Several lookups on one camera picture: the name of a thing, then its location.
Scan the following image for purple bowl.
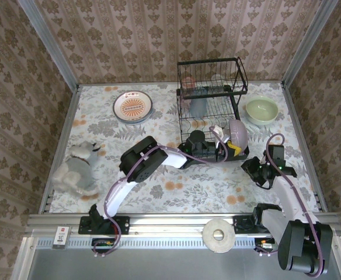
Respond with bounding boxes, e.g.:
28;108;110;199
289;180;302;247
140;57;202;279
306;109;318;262
228;118;248;155

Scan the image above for clear plastic cup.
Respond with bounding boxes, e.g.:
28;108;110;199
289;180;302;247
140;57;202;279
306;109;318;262
189;96;208;117

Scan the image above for pale green bowl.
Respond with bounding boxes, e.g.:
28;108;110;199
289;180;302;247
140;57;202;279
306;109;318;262
245;96;279;126

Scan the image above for plate with dark green rim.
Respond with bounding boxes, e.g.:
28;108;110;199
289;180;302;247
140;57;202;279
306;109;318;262
116;112;154;124

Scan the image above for pink transparent tumbler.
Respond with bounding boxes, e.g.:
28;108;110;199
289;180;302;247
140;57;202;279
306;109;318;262
181;76;197;111

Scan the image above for clear transparent tumbler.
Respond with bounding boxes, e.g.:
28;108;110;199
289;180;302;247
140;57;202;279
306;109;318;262
210;74;225;88

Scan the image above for white plate orange sunburst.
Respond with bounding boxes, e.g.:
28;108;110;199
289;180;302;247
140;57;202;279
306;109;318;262
113;90;154;123

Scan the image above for floral tablecloth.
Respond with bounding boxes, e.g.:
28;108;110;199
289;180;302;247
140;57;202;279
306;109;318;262
49;83;319;214

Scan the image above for grey tape roll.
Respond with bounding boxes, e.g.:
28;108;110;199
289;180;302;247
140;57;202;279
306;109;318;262
202;218;236;254

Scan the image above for small controller board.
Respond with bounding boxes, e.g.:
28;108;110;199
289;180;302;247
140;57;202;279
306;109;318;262
255;237;278;251
91;237;116;253

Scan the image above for grey white plush toy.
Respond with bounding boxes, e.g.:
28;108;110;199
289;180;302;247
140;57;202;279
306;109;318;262
52;141;101;197

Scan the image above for white label card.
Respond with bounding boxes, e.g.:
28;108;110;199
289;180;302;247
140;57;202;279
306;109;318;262
53;226;72;251

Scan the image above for black wire dish rack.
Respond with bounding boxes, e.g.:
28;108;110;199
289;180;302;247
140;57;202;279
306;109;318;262
176;57;250;170

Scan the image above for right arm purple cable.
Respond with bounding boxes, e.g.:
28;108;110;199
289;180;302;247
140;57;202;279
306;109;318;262
255;133;328;277

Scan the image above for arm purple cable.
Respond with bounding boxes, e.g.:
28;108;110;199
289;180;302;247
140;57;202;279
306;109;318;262
93;125;228;258
255;133;328;277

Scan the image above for aluminium table side rail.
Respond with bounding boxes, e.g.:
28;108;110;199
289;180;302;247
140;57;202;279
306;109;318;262
39;84;82;215
281;83;329;212

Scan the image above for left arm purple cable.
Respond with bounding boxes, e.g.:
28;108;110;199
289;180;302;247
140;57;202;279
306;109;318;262
93;125;228;258

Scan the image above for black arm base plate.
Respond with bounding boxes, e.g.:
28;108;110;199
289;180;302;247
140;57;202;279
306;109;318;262
78;215;130;236
233;215;258;235

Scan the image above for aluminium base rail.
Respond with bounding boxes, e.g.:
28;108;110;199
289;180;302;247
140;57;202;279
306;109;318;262
27;214;340;234

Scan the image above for perforated metal cable tray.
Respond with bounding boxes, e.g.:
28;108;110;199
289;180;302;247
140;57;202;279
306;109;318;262
37;234;259;249

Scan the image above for aluminium frame post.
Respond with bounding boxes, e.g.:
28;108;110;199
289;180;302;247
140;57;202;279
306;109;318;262
281;0;339;85
17;0;81;90

